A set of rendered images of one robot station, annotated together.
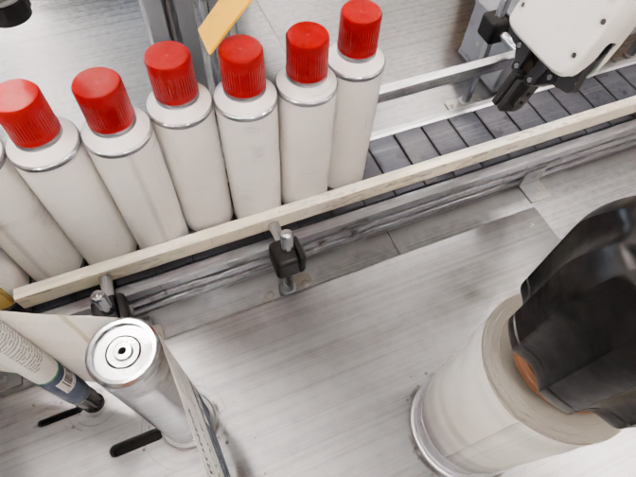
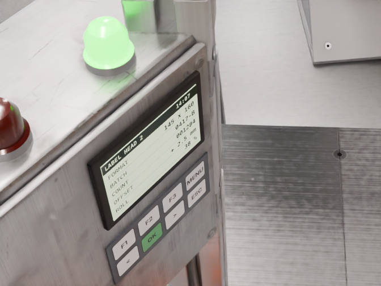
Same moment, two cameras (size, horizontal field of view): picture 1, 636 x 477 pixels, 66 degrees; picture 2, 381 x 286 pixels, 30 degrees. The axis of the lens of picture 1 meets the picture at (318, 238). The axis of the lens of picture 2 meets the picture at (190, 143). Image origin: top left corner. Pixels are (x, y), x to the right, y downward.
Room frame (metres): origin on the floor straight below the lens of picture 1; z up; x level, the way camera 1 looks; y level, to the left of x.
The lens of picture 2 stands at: (0.16, -0.03, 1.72)
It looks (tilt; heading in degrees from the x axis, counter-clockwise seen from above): 49 degrees down; 36
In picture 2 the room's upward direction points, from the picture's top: 5 degrees counter-clockwise
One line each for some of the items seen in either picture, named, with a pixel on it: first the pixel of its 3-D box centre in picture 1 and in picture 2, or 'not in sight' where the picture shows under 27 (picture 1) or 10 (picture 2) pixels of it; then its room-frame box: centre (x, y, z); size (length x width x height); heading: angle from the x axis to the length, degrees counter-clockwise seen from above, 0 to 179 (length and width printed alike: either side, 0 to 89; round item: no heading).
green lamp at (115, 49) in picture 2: not in sight; (106, 41); (0.36, 0.17, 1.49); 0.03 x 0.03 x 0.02
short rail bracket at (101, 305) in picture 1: (116, 306); not in sight; (0.17, 0.18, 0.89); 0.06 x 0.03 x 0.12; 27
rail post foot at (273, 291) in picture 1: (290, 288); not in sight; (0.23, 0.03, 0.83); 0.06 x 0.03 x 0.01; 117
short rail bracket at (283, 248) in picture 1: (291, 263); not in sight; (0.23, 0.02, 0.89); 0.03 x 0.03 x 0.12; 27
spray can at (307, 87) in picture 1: (305, 131); not in sight; (0.32, 0.02, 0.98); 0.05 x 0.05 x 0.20
